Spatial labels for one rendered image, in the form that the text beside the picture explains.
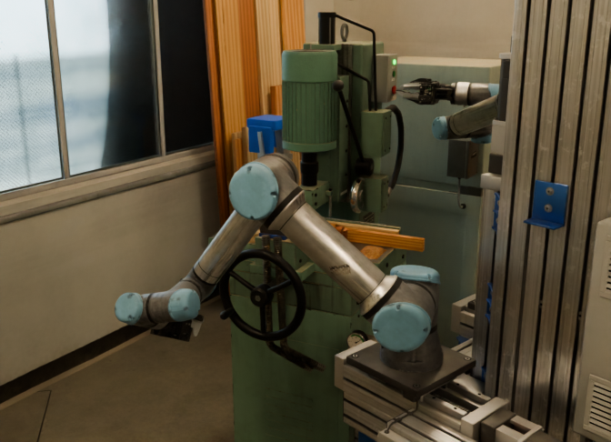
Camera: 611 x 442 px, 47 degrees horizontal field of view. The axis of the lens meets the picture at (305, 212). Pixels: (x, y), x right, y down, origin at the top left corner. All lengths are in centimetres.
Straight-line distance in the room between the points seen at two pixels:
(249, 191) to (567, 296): 71
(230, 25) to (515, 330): 256
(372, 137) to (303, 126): 29
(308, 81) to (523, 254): 90
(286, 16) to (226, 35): 57
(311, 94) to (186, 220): 184
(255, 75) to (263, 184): 257
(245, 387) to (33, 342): 119
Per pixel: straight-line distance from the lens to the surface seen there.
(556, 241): 159
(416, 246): 223
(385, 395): 176
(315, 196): 229
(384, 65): 246
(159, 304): 173
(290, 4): 428
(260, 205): 149
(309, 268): 217
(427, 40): 463
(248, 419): 258
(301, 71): 218
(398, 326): 150
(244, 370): 249
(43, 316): 336
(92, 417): 317
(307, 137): 221
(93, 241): 344
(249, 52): 399
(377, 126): 238
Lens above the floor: 162
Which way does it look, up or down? 16 degrees down
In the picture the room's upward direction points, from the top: straight up
